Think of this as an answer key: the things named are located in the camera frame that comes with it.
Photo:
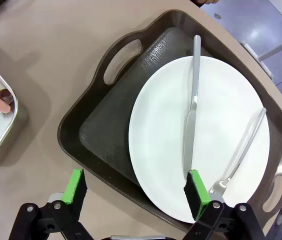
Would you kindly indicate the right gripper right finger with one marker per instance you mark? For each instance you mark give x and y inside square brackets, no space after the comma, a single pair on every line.
[196,197]

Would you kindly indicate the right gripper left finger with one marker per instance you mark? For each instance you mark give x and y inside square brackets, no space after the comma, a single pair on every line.
[73,187]

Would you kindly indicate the silver fork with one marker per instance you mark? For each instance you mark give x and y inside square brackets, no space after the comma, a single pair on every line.
[243,150]

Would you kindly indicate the white round plate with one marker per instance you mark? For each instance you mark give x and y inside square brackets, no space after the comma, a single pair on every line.
[161,140]

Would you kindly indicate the silver table knife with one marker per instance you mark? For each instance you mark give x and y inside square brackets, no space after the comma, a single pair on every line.
[191,130]

